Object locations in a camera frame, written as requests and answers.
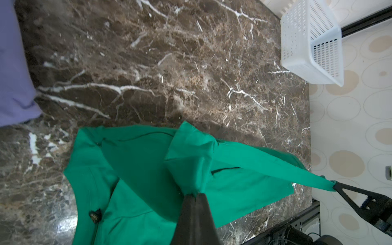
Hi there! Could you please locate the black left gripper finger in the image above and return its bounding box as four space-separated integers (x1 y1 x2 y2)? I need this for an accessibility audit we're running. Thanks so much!
170 194 222 245

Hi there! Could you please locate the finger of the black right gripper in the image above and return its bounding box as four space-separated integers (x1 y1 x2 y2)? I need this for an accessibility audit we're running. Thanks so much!
333 182 392 227

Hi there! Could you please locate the green t-shirt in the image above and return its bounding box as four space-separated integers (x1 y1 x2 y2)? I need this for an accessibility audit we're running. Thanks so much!
64 122 334 245

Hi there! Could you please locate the white plastic laundry basket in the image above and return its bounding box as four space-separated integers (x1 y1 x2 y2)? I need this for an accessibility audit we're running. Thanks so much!
280 0 344 87

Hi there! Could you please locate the folded purple t-shirt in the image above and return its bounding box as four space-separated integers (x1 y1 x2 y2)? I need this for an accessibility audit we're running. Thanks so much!
1 0 42 127

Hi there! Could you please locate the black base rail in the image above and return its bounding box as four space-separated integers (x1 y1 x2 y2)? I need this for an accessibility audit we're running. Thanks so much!
244 200 342 245

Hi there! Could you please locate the black right corner post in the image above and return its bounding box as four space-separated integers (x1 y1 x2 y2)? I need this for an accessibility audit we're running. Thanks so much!
342 6 392 38

